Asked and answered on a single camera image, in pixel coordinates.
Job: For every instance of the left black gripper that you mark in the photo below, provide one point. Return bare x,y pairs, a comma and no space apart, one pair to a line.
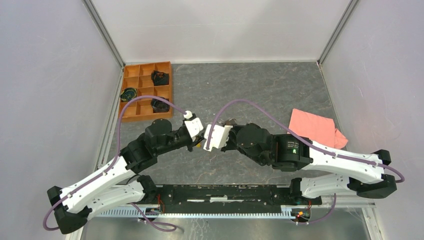
192,143

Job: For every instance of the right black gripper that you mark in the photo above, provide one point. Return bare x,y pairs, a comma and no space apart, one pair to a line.
232,131

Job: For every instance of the steel key holder red handle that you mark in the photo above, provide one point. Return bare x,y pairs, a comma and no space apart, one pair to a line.
229,122

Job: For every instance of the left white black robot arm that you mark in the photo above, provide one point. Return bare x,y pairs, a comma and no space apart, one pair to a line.
75,205

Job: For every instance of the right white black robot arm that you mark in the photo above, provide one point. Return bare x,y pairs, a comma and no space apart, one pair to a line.
347,172

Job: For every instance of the black rolled item bottom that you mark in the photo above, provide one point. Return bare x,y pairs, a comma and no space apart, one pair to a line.
159,106

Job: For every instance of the black rolled item top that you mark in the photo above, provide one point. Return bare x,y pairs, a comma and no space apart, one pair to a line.
160,78

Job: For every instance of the orange compartment tray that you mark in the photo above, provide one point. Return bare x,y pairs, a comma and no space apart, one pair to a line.
139,76

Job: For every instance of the green black rolled item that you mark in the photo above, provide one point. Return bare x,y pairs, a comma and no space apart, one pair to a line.
128,94

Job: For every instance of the pink folded cloth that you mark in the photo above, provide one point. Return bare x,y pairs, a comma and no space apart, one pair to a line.
317,128

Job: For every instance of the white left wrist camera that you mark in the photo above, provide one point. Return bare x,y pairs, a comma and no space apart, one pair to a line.
193,124

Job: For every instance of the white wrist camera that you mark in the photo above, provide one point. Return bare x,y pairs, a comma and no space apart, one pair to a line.
216,136
193,124

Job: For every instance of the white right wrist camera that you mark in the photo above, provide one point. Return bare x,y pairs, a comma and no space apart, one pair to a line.
216,136

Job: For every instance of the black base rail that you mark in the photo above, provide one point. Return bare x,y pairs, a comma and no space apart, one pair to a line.
224,199

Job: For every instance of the white slotted cable duct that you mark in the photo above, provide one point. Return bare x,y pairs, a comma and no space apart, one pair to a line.
129,211

